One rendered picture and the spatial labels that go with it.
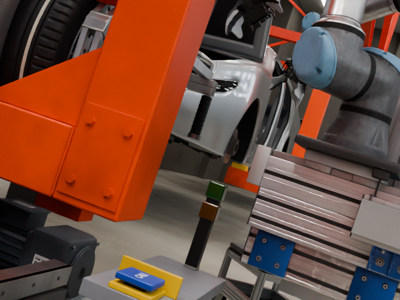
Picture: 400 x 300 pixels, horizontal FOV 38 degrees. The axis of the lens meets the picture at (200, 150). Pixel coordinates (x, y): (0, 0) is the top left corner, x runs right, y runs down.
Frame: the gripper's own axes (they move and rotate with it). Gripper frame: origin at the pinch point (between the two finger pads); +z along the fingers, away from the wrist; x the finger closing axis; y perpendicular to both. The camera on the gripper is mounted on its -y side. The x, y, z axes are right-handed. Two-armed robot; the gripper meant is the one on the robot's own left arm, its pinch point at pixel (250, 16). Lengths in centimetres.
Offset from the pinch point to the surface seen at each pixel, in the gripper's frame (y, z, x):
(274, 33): 373, -882, 145
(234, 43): 141, -352, 92
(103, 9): -18.7, -14.8, 35.1
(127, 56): -16.0, 25.2, 21.5
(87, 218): 27, 2, 76
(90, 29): -17.8, -7.5, 38.8
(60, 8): -27, -8, 42
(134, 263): 6, 62, 31
